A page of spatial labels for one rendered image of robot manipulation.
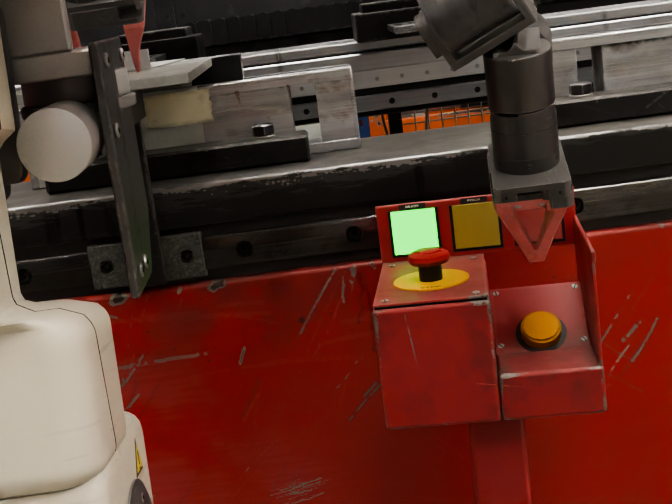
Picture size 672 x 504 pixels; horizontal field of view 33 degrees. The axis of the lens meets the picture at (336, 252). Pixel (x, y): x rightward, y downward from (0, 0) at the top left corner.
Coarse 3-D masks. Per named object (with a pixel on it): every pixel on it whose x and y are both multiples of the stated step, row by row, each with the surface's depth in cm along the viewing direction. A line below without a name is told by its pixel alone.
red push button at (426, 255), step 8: (424, 248) 108; (432, 248) 107; (440, 248) 107; (408, 256) 107; (416, 256) 106; (424, 256) 106; (432, 256) 105; (440, 256) 106; (448, 256) 106; (416, 264) 106; (424, 264) 106; (432, 264) 105; (440, 264) 106; (424, 272) 107; (432, 272) 106; (440, 272) 107; (424, 280) 107; (432, 280) 107
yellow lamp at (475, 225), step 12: (468, 204) 114; (480, 204) 114; (492, 204) 114; (456, 216) 114; (468, 216) 114; (480, 216) 114; (492, 216) 114; (456, 228) 115; (468, 228) 115; (480, 228) 114; (492, 228) 114; (456, 240) 115; (468, 240) 115; (480, 240) 115; (492, 240) 115
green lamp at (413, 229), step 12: (396, 216) 115; (408, 216) 115; (420, 216) 115; (432, 216) 115; (396, 228) 115; (408, 228) 115; (420, 228) 115; (432, 228) 115; (396, 240) 116; (408, 240) 115; (420, 240) 115; (432, 240) 115; (396, 252) 116; (408, 252) 116
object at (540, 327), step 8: (536, 312) 109; (544, 312) 108; (528, 320) 108; (536, 320) 108; (544, 320) 108; (552, 320) 108; (528, 328) 108; (536, 328) 107; (544, 328) 107; (552, 328) 107; (560, 328) 107; (528, 336) 107; (536, 336) 107; (544, 336) 107; (552, 336) 107; (560, 336) 108; (528, 344) 108; (536, 344) 107; (544, 344) 107; (552, 344) 107
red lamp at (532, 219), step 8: (544, 208) 113; (520, 216) 114; (528, 216) 114; (536, 216) 114; (528, 224) 114; (536, 224) 114; (560, 224) 114; (528, 232) 114; (536, 232) 114; (560, 232) 114; (536, 240) 114
